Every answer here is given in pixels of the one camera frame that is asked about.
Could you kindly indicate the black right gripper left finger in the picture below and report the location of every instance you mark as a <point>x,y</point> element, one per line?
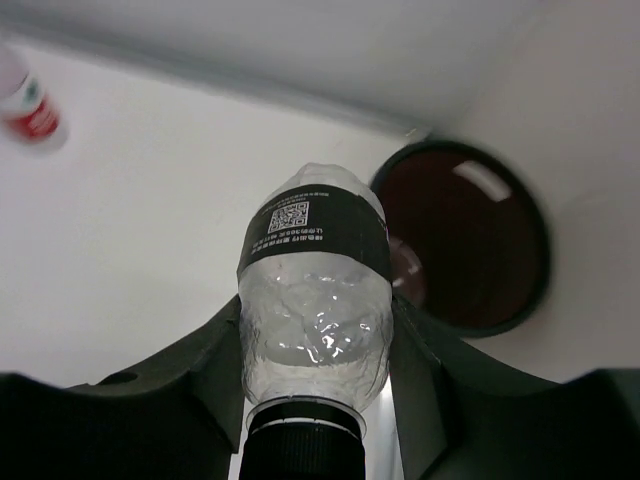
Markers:
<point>175,415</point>

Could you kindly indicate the brown bin black rim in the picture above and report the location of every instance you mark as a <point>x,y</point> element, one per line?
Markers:
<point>470,245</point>

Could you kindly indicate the red cap labelled bottle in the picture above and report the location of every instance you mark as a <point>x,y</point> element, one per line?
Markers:
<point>30,117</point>

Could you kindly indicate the black label clear bottle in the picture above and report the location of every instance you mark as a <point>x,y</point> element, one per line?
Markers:
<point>316,325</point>

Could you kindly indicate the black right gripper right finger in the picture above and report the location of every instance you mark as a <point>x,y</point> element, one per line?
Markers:
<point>462,414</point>

